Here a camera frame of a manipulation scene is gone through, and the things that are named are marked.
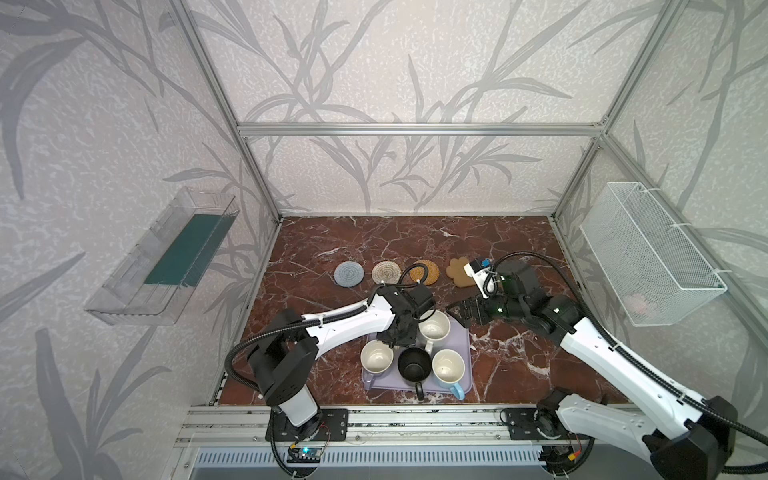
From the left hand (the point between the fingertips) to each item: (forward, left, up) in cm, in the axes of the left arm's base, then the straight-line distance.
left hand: (407, 332), depth 83 cm
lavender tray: (0, -16, -6) cm, 17 cm away
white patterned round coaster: (+24, +7, -6) cm, 25 cm away
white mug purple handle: (-5, +9, -5) cm, 12 cm away
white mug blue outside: (-8, -11, -4) cm, 15 cm away
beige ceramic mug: (-5, +6, -1) cm, 8 cm away
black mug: (-7, -2, -5) cm, 9 cm away
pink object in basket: (+2, -56, +16) cm, 58 cm away
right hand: (+5, -13, +14) cm, 20 cm away
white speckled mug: (+4, -8, -4) cm, 10 cm away
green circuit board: (-28, +25, -7) cm, 38 cm away
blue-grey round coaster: (+23, +20, -6) cm, 31 cm away
